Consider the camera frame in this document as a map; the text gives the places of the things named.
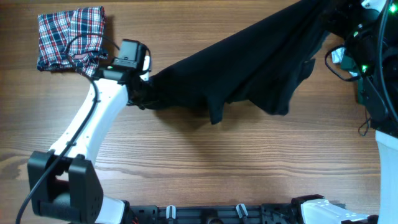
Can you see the black garment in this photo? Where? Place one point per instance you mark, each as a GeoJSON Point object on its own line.
{"type": "Point", "coordinates": [263, 63]}

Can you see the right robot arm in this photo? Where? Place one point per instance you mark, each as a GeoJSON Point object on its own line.
{"type": "Point", "coordinates": [369, 29]}

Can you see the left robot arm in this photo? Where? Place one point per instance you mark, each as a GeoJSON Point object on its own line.
{"type": "Point", "coordinates": [63, 181]}

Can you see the plaid folded cloth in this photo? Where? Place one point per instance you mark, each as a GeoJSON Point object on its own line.
{"type": "Point", "coordinates": [72, 39]}

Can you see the dark green folded garment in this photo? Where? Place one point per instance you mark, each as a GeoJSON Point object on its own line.
{"type": "Point", "coordinates": [346, 63]}

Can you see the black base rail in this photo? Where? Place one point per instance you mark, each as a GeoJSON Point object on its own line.
{"type": "Point", "coordinates": [268, 213]}

